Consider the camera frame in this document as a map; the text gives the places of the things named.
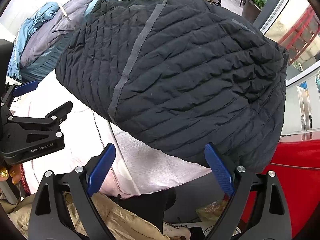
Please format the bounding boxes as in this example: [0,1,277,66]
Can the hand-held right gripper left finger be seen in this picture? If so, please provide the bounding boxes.
[28,142,117,240]

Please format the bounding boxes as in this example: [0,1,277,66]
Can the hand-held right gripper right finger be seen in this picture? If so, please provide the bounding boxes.
[204,142,292,240]

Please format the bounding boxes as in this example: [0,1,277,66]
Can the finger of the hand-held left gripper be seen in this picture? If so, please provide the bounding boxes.
[0,80,39,120]
[5,101,73,143]

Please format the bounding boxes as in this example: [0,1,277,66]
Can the black quilted jacket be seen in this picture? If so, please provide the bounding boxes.
[55,0,290,174]

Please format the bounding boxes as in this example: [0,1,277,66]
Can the person's left hand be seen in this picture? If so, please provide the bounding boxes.
[0,163,25,185]

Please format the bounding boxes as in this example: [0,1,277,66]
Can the teal jacket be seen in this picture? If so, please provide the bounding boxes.
[19,36,77,83]

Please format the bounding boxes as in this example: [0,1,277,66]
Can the yellow plastic bag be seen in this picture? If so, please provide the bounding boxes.
[196,199,227,223]

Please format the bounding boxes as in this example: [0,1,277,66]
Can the beige quilted jacket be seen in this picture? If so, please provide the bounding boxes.
[7,191,171,240]

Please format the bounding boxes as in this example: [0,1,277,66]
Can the light blue jacket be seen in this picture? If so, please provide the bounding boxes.
[7,2,61,81]

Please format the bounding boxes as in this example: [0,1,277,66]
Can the person's black trousers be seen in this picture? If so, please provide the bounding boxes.
[110,187,238,232]

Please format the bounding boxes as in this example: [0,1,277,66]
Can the purple-grey jacket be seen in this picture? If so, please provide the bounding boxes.
[19,0,113,68]

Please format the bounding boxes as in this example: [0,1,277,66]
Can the red glossy object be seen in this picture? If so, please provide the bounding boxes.
[236,137,320,238]

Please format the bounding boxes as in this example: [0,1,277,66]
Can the red metal frame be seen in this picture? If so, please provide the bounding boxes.
[278,4,320,62]

